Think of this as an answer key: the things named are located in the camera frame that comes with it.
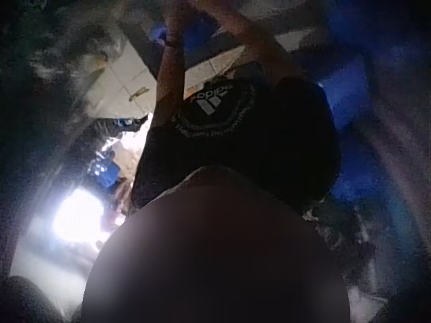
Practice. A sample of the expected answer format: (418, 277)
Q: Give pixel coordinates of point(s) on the person's right hand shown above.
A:
(215, 10)

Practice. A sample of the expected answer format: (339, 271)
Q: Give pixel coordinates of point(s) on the person's left hand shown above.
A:
(175, 20)

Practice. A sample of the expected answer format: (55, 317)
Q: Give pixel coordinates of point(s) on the black wrist band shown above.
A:
(173, 43)

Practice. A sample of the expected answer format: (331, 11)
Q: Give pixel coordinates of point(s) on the small yellowish floor scrap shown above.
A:
(138, 93)

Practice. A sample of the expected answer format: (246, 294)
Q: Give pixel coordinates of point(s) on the blue plastic crate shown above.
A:
(105, 171)

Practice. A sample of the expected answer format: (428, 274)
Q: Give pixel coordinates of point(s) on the large blue plastic sheet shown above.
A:
(347, 111)

